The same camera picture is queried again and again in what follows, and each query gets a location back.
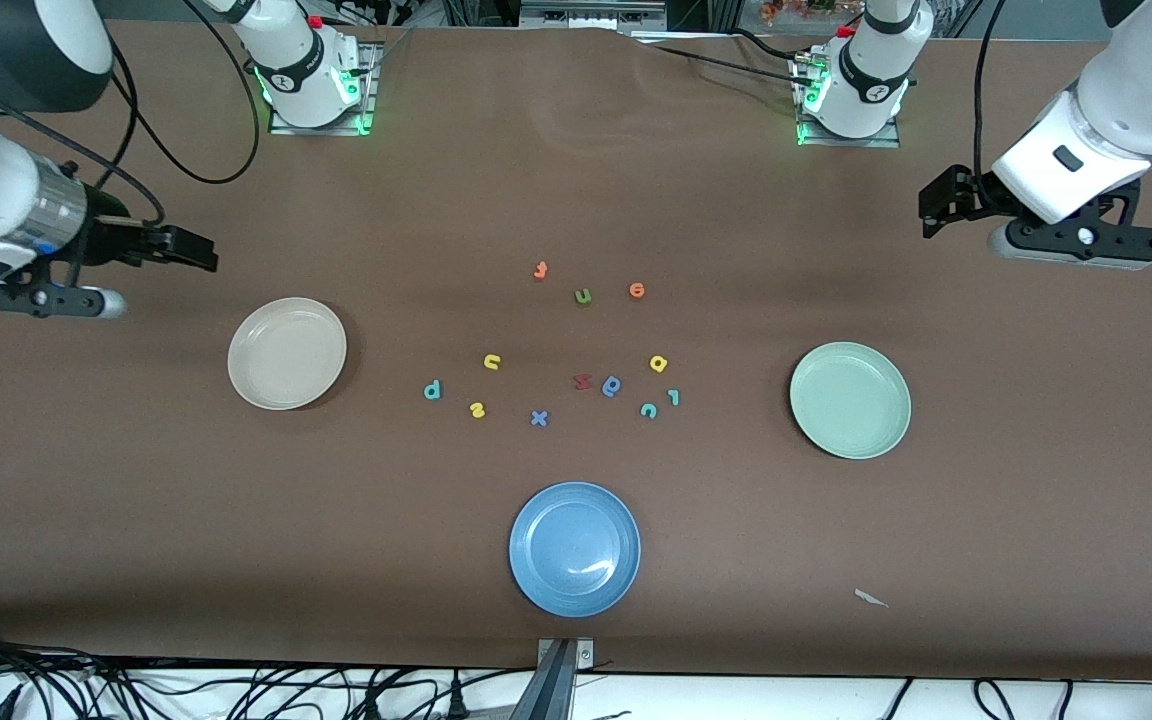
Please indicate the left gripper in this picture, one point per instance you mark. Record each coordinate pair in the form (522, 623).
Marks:
(977, 194)

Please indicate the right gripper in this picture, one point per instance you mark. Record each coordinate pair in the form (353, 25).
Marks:
(106, 243)

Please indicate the teal foam letter p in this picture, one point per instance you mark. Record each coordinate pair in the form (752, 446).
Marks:
(432, 390)

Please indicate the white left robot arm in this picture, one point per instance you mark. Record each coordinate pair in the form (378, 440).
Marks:
(871, 70)

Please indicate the beige brown plate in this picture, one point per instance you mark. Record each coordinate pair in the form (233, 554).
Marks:
(286, 355)

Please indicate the pale green plate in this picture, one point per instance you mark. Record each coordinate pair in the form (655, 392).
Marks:
(851, 400)

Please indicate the brown table cover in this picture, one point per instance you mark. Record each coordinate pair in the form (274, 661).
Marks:
(136, 500)

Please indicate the blue letter p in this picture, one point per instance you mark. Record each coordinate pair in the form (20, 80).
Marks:
(612, 386)

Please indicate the small white paper scrap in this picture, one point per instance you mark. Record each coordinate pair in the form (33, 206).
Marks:
(871, 598)

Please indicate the blue plate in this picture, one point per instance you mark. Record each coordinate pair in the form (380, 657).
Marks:
(576, 550)

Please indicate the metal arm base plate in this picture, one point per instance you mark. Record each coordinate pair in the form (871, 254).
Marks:
(316, 130)
(846, 143)

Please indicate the grey metal frame box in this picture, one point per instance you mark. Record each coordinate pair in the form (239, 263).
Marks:
(591, 14)

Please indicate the small metal bracket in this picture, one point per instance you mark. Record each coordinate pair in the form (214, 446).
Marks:
(584, 655)

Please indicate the black camera pole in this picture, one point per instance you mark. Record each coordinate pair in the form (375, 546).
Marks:
(548, 692)

